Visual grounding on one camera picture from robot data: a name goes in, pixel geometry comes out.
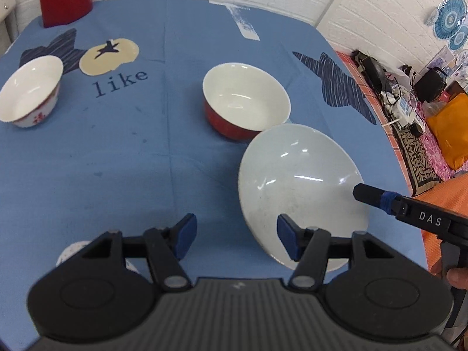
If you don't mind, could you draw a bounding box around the red bowl white interior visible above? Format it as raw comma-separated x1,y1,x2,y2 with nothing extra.
202,63,291,141

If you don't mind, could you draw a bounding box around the orange bag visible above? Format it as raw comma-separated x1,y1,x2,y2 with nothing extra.
426,94,468,170

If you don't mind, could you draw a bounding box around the large white bowl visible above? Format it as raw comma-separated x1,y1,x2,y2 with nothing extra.
238,124,369,269

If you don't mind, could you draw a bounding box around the white power strip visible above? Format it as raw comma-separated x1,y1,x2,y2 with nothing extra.
381,92,424,128

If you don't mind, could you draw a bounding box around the black device on side table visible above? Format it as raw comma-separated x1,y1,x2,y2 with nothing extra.
351,50,386,94

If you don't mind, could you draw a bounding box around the small white red-patterned bowl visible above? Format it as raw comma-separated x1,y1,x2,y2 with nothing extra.
0,56,63,128

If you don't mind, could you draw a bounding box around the blue patterned wall plate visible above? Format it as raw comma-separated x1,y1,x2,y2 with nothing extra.
433,0,467,40

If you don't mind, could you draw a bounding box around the person's right hand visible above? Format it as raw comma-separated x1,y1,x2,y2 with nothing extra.
430,259,468,290

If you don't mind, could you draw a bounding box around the blue printed tablecloth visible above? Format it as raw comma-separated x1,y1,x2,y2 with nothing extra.
1,0,409,350

